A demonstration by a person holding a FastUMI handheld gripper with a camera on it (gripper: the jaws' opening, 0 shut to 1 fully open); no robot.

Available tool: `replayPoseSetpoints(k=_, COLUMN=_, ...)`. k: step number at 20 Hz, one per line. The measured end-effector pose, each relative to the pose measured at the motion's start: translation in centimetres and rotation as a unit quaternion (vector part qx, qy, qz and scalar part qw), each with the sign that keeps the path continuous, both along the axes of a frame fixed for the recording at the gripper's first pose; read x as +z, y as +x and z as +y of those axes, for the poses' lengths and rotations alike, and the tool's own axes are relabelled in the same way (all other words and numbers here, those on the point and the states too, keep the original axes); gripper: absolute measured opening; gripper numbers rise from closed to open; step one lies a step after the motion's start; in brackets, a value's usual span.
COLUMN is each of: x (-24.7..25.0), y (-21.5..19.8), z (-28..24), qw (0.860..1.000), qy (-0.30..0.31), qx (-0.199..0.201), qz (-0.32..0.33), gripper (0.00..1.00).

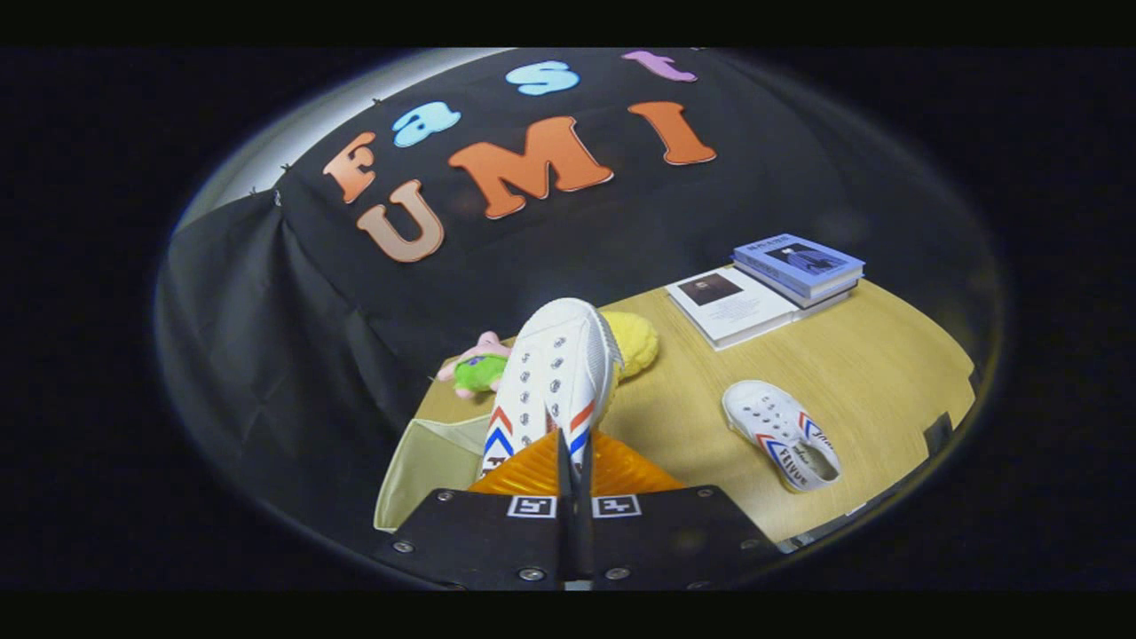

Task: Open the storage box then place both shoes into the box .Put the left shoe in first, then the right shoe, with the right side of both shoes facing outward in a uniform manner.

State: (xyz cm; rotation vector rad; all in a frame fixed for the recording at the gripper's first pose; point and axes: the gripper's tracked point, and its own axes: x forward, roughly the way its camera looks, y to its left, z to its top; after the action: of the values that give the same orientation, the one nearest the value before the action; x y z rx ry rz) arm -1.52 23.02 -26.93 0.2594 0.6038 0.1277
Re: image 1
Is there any black tape piece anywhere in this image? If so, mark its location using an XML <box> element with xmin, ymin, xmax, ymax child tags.
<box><xmin>922</xmin><ymin>412</ymin><xmax>957</xmax><ymax>455</ymax></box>

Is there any beige fabric storage box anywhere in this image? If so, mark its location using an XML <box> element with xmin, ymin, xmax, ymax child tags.
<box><xmin>373</xmin><ymin>414</ymin><xmax>492</xmax><ymax>534</ymax></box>

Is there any pink and green plush toy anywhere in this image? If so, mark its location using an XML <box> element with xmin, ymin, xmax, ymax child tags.
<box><xmin>436</xmin><ymin>331</ymin><xmax>514</xmax><ymax>401</ymax></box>

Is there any white cover book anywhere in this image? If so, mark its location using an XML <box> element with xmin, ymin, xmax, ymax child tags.
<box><xmin>665</xmin><ymin>267</ymin><xmax>801</xmax><ymax>351</ymax></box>

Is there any white shoe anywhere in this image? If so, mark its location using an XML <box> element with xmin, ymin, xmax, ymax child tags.
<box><xmin>721</xmin><ymin>379</ymin><xmax>842</xmax><ymax>493</ymax></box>
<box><xmin>478</xmin><ymin>297</ymin><xmax>625</xmax><ymax>481</ymax></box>

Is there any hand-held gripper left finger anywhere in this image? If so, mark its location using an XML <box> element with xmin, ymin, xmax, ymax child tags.
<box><xmin>373</xmin><ymin>430</ymin><xmax>576</xmax><ymax>589</ymax></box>

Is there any blue cover book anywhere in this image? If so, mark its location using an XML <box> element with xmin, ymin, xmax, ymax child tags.
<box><xmin>731</xmin><ymin>233</ymin><xmax>865</xmax><ymax>300</ymax></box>

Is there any yellow plush toy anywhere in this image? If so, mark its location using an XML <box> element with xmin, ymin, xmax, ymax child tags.
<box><xmin>601</xmin><ymin>311</ymin><xmax>661</xmax><ymax>383</ymax></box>

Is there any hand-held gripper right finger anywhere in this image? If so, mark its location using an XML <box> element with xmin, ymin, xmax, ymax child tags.
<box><xmin>574</xmin><ymin>430</ymin><xmax>784</xmax><ymax>589</ymax></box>

